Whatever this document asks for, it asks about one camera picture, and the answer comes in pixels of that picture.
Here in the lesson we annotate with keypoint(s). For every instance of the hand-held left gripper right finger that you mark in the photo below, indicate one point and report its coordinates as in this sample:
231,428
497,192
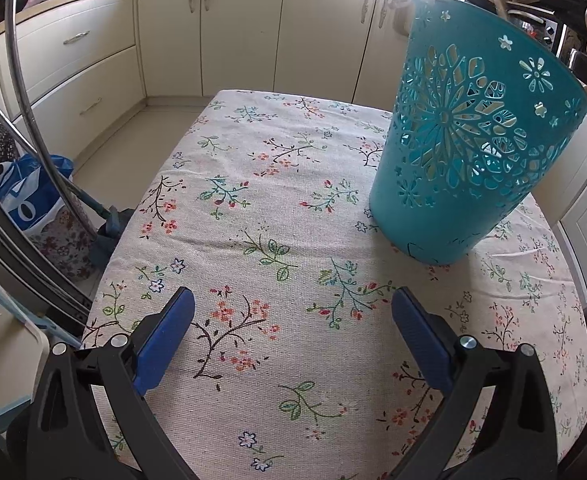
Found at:
418,340

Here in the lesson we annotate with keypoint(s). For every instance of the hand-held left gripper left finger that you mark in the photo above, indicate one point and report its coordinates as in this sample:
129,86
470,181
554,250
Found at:
168,330

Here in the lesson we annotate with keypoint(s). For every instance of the teal perforated plastic basket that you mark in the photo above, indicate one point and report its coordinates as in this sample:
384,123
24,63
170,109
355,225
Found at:
423,200

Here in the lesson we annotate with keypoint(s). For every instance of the dark blue dustpan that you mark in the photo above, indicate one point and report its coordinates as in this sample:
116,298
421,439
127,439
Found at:
116,235

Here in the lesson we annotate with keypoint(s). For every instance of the floral fabric bag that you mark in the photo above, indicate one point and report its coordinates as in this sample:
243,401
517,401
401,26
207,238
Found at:
63,250

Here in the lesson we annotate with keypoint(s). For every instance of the floral tablecloth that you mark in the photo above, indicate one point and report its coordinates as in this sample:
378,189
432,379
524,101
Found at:
273,210

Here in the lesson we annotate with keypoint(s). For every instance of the blue and white shopping bag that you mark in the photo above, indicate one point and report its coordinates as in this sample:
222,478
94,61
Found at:
28,195

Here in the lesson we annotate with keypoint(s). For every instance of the cream base cabinets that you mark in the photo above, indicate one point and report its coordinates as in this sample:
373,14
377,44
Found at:
238,25

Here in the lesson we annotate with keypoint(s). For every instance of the black toaster oven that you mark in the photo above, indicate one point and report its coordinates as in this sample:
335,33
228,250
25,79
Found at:
548,35

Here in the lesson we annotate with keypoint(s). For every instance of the chrome tube frame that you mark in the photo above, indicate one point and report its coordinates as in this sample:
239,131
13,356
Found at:
18,85

